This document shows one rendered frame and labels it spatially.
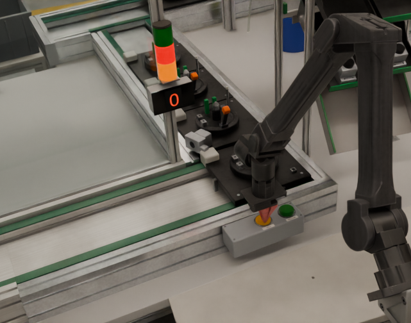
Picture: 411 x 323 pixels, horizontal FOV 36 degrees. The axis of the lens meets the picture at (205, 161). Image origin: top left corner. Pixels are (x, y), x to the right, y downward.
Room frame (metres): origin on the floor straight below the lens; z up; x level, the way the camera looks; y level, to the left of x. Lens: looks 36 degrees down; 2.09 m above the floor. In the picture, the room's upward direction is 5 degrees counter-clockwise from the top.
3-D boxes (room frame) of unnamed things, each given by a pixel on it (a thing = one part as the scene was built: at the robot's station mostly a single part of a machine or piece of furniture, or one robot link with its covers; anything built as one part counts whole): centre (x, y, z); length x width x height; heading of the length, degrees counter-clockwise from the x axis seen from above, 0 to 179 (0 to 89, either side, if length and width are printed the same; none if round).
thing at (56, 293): (1.24, 0.06, 0.91); 0.89 x 0.06 x 0.11; 111
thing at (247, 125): (1.72, -0.05, 1.01); 0.24 x 0.24 x 0.13; 21
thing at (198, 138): (1.59, 0.00, 0.99); 0.08 x 0.07 x 0.04; 42
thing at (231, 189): (1.48, -0.14, 0.96); 0.24 x 0.24 x 0.02; 21
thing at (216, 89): (1.95, 0.04, 1.01); 0.24 x 0.24 x 0.13; 21
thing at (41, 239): (1.40, 0.15, 0.91); 0.84 x 0.28 x 0.10; 111
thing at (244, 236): (1.25, -0.14, 0.93); 0.21 x 0.07 x 0.06; 111
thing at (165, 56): (1.52, 0.08, 1.33); 0.05 x 0.05 x 0.05
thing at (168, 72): (1.52, 0.08, 1.28); 0.05 x 0.05 x 0.05
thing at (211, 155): (1.54, -0.01, 0.97); 0.05 x 0.05 x 0.04; 21
